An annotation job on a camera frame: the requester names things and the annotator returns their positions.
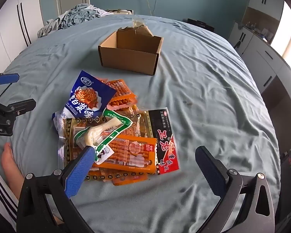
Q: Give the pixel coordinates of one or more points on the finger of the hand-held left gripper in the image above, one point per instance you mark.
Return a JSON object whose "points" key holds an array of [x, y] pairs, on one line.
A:
{"points": [[21, 105], [7, 78]]}

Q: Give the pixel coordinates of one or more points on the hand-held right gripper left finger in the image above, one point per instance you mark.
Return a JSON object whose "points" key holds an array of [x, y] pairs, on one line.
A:
{"points": [[80, 172]]}

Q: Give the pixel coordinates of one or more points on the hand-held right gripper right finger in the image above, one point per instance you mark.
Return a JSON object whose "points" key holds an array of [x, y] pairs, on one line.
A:
{"points": [[208, 167]]}

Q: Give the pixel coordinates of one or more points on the clear bag of gold packets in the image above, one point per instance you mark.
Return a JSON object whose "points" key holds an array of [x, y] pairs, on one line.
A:
{"points": [[65, 148]]}

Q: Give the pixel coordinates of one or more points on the green white chicken foot packet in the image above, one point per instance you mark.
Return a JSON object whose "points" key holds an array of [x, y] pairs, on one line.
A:
{"points": [[104, 128]]}

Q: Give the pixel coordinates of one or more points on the orange printed snack packet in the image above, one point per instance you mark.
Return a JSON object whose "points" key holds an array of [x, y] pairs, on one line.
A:
{"points": [[131, 178], [133, 153]]}

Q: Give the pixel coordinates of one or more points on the large black red snack bag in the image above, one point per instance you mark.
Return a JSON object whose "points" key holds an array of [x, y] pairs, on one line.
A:
{"points": [[165, 138]]}

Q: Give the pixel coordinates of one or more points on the blue snack packet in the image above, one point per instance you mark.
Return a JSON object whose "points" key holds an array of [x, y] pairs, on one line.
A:
{"points": [[87, 94]]}

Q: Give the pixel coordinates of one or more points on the pink-orange stick snack packet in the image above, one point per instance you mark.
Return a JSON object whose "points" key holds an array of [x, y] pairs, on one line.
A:
{"points": [[123, 102], [115, 86]]}

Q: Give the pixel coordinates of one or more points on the brown cardboard box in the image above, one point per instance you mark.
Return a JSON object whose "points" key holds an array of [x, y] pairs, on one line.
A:
{"points": [[126, 60]]}

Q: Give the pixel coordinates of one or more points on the white wardrobe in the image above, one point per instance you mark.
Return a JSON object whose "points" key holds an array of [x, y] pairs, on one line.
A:
{"points": [[12, 29]]}

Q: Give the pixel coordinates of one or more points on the person's dark striped shorts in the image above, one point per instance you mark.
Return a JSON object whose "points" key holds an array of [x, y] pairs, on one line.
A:
{"points": [[0, 194]]}

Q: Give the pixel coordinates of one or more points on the light blue bed sheet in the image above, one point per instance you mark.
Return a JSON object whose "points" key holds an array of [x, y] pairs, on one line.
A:
{"points": [[196, 89]]}

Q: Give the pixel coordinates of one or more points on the crumpled blue grey bedding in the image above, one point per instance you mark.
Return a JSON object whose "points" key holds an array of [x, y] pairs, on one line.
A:
{"points": [[70, 17]]}

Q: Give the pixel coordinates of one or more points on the dark desk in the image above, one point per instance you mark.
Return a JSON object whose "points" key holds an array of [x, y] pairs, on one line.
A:
{"points": [[281, 106]]}

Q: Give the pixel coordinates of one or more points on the white lower cabinet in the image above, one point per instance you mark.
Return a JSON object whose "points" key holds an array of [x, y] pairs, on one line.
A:
{"points": [[257, 53]]}

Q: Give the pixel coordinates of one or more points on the beige cushion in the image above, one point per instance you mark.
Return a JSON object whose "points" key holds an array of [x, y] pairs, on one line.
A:
{"points": [[122, 11]]}

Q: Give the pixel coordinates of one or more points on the clear plastic packet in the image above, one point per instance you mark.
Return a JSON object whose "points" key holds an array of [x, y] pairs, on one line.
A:
{"points": [[136, 23]]}

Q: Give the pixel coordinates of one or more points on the black case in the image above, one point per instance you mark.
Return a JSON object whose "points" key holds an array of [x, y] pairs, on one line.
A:
{"points": [[198, 24]]}

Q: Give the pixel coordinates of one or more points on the cluster of small bottles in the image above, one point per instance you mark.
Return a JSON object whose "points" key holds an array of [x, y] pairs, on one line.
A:
{"points": [[257, 30]]}

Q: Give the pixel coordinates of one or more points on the bright window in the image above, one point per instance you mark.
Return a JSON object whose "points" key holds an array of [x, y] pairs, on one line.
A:
{"points": [[286, 34]]}

